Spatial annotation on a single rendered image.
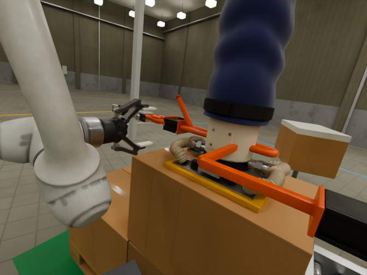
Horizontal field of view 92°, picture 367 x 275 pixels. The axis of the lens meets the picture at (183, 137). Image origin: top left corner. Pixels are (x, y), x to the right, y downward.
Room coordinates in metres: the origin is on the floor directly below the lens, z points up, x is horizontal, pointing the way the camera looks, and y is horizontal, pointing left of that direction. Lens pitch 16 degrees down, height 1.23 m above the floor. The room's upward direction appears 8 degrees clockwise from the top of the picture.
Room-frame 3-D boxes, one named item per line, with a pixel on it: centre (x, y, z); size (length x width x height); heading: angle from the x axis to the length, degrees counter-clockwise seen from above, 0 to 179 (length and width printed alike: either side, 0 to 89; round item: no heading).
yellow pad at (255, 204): (0.54, -0.11, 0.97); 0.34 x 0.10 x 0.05; 54
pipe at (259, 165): (0.61, -0.17, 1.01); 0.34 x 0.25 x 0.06; 54
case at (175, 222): (0.63, -0.17, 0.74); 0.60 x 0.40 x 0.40; 53
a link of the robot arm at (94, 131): (0.48, 0.27, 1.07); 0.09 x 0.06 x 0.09; 53
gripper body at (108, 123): (0.54, 0.22, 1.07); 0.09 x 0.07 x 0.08; 143
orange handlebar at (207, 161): (0.63, 0.06, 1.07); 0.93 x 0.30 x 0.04; 54
